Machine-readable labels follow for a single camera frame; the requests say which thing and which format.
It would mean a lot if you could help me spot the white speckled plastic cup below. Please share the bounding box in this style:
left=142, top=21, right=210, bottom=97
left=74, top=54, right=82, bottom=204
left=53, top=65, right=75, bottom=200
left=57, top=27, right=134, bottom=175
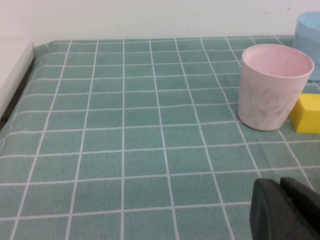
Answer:
left=237, top=44, right=315, bottom=132

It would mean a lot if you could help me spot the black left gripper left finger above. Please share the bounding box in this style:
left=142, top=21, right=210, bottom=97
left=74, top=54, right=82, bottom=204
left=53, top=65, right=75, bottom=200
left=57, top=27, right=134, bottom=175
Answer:
left=249, top=177, right=320, bottom=240

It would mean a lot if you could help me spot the white ledge board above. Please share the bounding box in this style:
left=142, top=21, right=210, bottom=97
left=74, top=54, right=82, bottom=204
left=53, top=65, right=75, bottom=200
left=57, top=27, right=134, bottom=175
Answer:
left=0, top=37, right=35, bottom=124

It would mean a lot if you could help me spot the green checked tablecloth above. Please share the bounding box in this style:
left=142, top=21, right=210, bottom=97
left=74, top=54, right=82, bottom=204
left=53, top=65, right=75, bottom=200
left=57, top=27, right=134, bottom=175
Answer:
left=0, top=36, right=320, bottom=240

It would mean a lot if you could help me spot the light blue cup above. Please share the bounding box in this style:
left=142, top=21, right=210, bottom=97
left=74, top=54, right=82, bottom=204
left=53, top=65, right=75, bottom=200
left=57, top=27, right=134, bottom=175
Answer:
left=292, top=11, right=320, bottom=82

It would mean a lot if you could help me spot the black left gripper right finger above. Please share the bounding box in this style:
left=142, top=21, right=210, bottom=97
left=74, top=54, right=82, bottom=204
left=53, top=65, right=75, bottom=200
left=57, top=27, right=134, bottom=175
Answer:
left=279, top=176, right=320, bottom=232

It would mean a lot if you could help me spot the large yellow cube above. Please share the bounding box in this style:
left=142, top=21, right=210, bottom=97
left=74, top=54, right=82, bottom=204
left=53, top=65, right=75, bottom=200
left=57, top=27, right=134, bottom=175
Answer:
left=289, top=93, right=320, bottom=135

